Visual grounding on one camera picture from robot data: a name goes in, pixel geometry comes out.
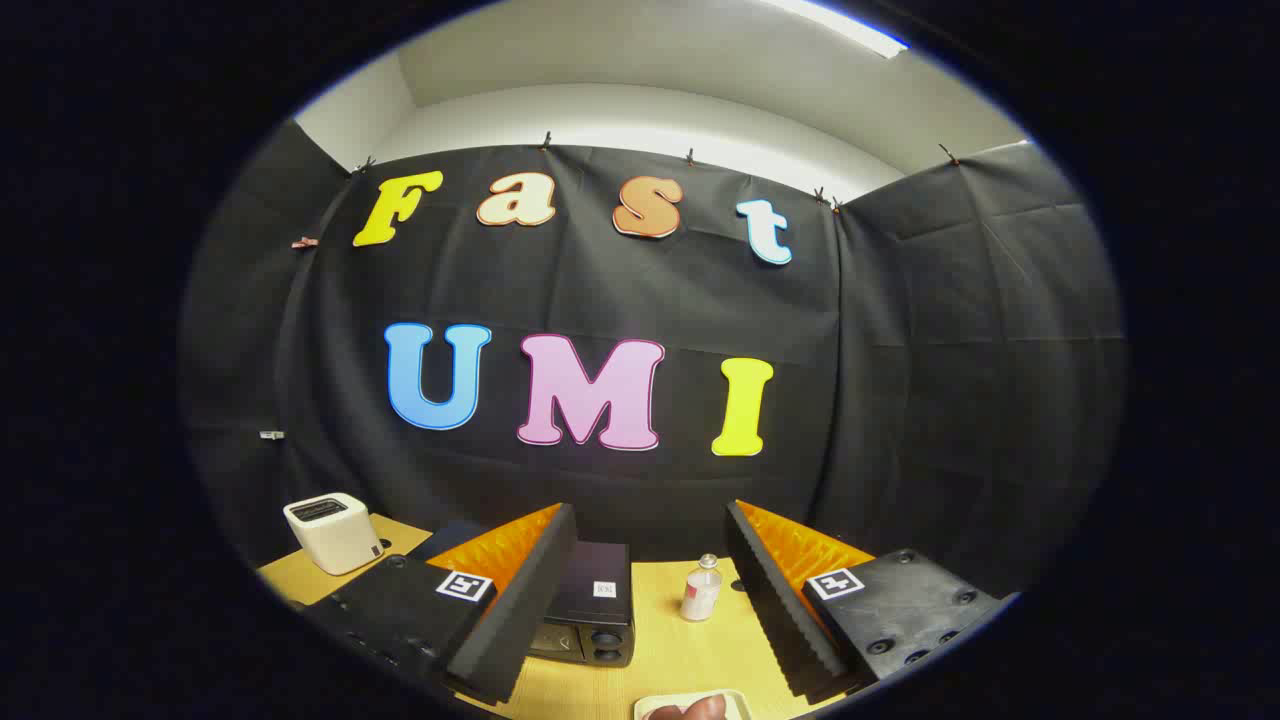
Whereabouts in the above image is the black toaster oven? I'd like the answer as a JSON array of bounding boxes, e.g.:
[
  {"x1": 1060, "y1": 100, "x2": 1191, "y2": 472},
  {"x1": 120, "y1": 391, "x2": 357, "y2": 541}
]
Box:
[{"x1": 408, "y1": 520, "x2": 636, "y2": 669}]

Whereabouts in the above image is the cream square plate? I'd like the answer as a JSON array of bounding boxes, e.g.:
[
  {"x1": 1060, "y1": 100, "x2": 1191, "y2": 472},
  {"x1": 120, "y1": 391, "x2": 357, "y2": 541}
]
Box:
[{"x1": 634, "y1": 689, "x2": 753, "y2": 720}]

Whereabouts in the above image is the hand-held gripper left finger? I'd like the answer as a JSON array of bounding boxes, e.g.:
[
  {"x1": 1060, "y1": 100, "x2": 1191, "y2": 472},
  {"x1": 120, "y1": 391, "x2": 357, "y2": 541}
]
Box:
[{"x1": 300, "y1": 503, "x2": 579, "y2": 706}]

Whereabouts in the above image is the white bread toaster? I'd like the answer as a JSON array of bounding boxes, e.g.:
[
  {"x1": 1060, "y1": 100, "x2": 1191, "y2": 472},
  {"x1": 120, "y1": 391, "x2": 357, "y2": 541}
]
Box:
[{"x1": 283, "y1": 492, "x2": 386, "y2": 576}]

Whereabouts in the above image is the small clear bottle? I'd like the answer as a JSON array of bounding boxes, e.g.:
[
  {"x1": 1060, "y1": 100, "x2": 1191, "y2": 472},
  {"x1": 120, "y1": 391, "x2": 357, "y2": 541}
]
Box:
[{"x1": 680, "y1": 553, "x2": 723, "y2": 623}]

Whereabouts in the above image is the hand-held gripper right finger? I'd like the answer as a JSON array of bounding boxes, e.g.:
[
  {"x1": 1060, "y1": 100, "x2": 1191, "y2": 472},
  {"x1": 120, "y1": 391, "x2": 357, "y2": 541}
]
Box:
[{"x1": 725, "y1": 499, "x2": 1006, "y2": 701}]

